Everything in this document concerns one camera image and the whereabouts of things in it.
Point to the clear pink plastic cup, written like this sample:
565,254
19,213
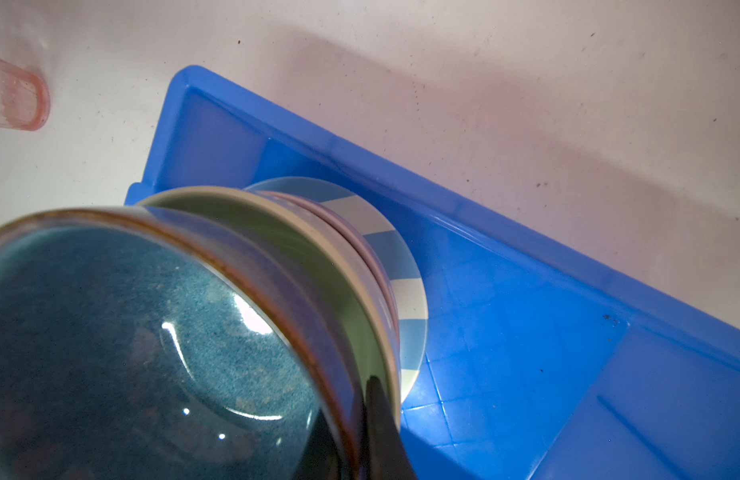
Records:
24,99

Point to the light green bowl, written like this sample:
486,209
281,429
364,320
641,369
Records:
329,262

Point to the lilac grey bowl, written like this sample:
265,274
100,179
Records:
357,241

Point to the blue plastic bin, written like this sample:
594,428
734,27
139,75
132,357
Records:
540,363

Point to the dark teal bowl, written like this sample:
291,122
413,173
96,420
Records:
147,343

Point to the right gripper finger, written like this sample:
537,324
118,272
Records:
386,456

